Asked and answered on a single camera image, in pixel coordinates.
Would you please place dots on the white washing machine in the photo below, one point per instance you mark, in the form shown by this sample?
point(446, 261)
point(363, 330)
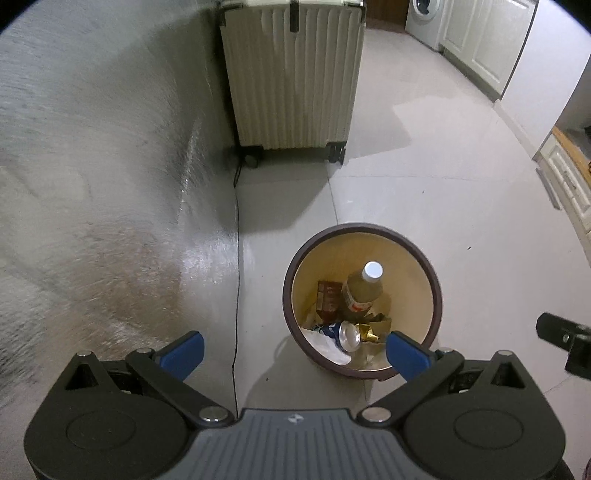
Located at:
point(425, 18)

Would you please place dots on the low white cabinet wooden top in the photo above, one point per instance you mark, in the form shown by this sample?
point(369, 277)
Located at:
point(565, 175)

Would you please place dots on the blue drink can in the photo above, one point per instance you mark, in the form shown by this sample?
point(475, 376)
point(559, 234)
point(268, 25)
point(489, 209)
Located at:
point(346, 336)

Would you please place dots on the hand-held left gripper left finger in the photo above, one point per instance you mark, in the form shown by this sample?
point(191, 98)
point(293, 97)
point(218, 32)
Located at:
point(182, 353)

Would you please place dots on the grey glitter tablecloth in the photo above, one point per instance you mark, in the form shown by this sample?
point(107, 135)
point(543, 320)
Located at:
point(92, 184)

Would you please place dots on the clear plastic bottle white cap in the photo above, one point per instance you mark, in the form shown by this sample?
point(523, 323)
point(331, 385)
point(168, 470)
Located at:
point(362, 293)

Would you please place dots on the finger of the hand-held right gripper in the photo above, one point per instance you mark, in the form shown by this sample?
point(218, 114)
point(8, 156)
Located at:
point(554, 326)

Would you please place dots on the white lower kitchen cabinets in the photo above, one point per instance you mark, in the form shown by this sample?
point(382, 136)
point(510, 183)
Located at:
point(489, 41)

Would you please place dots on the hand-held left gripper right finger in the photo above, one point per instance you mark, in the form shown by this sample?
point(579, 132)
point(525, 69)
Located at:
point(406, 355)

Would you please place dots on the white plastic bag red print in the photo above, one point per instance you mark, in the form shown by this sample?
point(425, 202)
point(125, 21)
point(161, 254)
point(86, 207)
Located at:
point(323, 346)

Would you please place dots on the yellow waste bin brown rim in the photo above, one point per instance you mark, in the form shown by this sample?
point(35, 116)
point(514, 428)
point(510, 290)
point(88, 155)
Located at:
point(406, 277)

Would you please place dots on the cream ribbed suitcase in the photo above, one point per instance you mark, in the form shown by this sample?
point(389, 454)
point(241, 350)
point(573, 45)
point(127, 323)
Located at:
point(295, 83)

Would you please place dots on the gold foil wrapper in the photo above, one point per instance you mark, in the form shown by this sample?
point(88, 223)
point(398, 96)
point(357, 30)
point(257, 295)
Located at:
point(368, 333)

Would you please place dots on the brown snack box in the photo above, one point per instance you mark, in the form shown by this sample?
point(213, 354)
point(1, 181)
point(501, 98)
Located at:
point(328, 297)

